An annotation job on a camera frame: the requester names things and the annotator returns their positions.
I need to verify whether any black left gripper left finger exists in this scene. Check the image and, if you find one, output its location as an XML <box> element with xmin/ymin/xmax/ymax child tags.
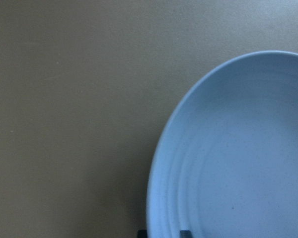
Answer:
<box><xmin>137</xmin><ymin>230</ymin><xmax>148</xmax><ymax>238</ymax></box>

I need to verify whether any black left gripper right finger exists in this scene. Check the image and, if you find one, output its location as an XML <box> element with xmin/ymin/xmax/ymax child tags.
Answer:
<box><xmin>180</xmin><ymin>230</ymin><xmax>191</xmax><ymax>238</ymax></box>

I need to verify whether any blue round plate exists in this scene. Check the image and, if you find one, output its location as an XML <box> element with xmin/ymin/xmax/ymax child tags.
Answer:
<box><xmin>146</xmin><ymin>51</ymin><xmax>298</xmax><ymax>238</ymax></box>

